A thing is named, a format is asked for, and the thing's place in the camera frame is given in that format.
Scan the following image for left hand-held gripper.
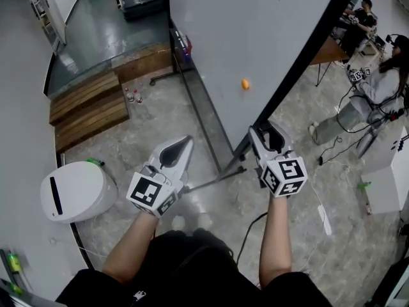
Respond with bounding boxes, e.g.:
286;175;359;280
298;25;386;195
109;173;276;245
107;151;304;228
126;135;195;217

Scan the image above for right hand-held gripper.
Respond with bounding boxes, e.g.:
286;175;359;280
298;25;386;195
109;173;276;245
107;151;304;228
249;122;308;200

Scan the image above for large grey whiteboard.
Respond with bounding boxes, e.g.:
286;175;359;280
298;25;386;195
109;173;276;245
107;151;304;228
168;0;364;155

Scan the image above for person's left forearm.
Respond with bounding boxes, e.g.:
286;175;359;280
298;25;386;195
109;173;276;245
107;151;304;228
102;210;160;284

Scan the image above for person's right forearm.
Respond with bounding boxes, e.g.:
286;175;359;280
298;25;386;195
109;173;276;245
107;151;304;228
258;196;293;289

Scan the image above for black whiteboard stand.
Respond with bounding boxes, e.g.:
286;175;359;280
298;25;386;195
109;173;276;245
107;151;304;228
149;17;249;193

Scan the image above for white power strip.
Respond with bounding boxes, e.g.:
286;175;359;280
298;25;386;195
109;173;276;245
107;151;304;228
318;205;333;236

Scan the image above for white rounded appliance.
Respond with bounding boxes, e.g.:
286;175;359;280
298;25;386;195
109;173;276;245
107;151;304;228
40;161;118;224

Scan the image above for wooden slat steps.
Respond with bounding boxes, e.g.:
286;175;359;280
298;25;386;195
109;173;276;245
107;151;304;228
49;70;130;155

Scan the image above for brown wooden table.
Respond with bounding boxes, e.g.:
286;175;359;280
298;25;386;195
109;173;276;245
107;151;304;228
308;35;351;88

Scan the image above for person's black clothing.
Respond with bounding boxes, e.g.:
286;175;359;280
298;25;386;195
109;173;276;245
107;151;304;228
56;228;333;307

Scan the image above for white cabinet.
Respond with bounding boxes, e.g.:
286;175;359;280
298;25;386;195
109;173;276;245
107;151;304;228
360;128;409;216

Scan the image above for white door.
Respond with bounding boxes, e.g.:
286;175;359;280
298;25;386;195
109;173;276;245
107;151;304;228
22;0;68;56

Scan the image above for tangled black cables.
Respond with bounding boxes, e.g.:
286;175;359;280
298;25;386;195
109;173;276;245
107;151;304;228
318;86;405;166

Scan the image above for black floor cable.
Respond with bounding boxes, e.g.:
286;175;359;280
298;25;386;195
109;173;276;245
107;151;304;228
235;212;269;265

